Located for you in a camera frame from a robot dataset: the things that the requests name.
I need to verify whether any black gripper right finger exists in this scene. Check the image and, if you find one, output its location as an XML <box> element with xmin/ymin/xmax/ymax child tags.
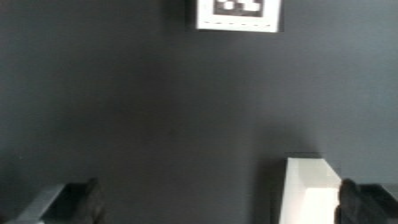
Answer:
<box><xmin>333</xmin><ymin>179</ymin><xmax>398</xmax><ymax>224</ymax></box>

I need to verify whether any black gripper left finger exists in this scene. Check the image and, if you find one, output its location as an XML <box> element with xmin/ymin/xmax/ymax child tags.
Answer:
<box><xmin>12</xmin><ymin>178</ymin><xmax>102</xmax><ymax>224</ymax></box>

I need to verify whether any white chair leg cube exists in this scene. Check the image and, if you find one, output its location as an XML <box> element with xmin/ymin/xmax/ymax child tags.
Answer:
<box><xmin>195</xmin><ymin>0</ymin><xmax>282</xmax><ymax>33</ymax></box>

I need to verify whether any white U-shaped obstacle frame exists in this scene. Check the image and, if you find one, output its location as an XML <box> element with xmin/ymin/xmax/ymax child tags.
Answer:
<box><xmin>278</xmin><ymin>158</ymin><xmax>340</xmax><ymax>224</ymax></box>

